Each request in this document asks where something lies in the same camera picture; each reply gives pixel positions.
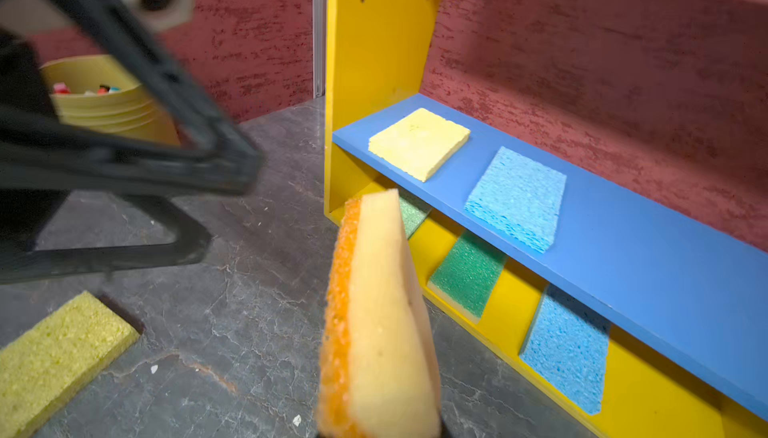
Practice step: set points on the green cellulose sponge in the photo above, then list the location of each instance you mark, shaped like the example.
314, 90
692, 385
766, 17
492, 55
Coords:
414, 211

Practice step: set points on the yellow-green pen cup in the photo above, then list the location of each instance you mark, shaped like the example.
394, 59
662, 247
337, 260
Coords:
95, 92

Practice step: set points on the yellow shelf with coloured boards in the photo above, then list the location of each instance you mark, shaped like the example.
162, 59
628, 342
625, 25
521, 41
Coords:
596, 175

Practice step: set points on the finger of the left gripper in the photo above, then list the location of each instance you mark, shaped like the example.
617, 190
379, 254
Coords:
41, 152
191, 242

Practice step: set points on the tan sponge green scrub back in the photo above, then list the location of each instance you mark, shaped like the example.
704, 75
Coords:
466, 277

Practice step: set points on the yellow cellulose sponge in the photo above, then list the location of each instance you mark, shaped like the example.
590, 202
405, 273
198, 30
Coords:
419, 144
49, 364

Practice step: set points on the blue sponge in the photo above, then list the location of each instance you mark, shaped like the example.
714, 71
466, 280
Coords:
567, 345
519, 197

